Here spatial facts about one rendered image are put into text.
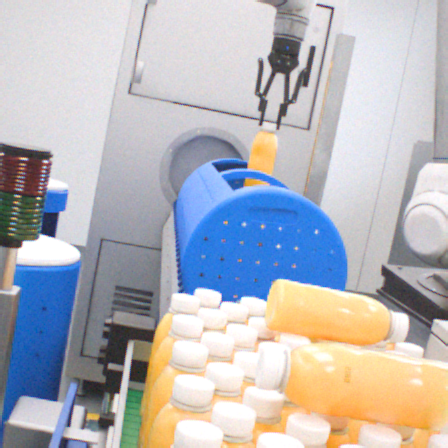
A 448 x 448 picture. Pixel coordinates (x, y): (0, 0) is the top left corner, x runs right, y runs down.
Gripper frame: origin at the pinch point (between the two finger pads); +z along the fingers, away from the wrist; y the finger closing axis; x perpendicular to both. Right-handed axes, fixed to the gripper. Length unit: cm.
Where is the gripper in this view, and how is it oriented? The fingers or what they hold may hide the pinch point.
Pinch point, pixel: (271, 115)
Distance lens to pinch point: 213.6
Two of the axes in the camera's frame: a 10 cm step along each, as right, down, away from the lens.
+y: -9.8, -2.0, -0.9
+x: 0.6, 1.3, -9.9
